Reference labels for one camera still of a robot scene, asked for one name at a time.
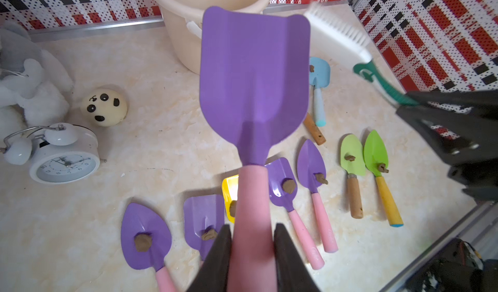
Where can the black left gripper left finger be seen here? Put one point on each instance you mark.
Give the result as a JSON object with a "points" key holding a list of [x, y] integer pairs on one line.
{"points": [[213, 274]]}

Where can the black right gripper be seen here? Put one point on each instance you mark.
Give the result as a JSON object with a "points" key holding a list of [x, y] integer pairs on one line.
{"points": [[467, 142]]}

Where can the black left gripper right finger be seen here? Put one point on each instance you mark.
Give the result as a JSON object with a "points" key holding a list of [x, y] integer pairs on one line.
{"points": [[292, 274]]}

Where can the purple pointed trowel pink handle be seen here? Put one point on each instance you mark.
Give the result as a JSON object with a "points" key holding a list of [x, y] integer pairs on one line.
{"points": [[145, 241]]}

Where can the white brush green handle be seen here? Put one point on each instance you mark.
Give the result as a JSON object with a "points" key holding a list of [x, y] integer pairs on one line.
{"points": [[347, 45]]}

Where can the purple square trowel pink handle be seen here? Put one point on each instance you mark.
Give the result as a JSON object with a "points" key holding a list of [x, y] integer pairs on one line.
{"points": [[253, 94]]}

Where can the purple square trowel leftmost row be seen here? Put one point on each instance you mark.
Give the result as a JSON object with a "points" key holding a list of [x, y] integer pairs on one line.
{"points": [[203, 220]]}

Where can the purple square trowel row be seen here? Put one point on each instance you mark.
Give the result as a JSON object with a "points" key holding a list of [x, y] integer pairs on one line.
{"points": [[282, 191], [203, 220]]}

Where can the purple square trowel middle row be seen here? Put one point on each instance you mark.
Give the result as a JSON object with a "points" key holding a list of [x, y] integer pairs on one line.
{"points": [[282, 191]]}

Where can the purple pointed trowel right row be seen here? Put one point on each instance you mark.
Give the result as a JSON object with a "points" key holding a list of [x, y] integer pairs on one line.
{"points": [[312, 174]]}

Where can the light blue hand trowel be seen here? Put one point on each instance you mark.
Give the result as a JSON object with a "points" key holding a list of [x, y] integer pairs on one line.
{"points": [[318, 80]]}

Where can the beige plastic bucket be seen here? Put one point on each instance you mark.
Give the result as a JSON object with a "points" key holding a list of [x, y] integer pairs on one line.
{"points": [[183, 21]]}

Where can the white alarm clock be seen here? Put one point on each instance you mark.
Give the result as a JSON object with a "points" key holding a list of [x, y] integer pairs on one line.
{"points": [[58, 154]]}

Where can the panda face squishy ball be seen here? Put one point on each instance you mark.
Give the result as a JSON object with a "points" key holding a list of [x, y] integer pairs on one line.
{"points": [[104, 107]]}

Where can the grey white husky plush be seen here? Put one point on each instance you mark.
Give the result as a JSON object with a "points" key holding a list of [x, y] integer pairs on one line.
{"points": [[33, 83]]}

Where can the green trowel yellow handle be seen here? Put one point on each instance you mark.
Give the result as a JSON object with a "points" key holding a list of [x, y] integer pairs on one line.
{"points": [[377, 162]]}

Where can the light green trowel wooden handle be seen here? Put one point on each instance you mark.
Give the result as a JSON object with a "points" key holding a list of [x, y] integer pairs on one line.
{"points": [[352, 161]]}

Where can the yellow trowel wooden handle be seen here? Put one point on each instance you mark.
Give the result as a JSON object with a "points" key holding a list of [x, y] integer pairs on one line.
{"points": [[313, 129]]}

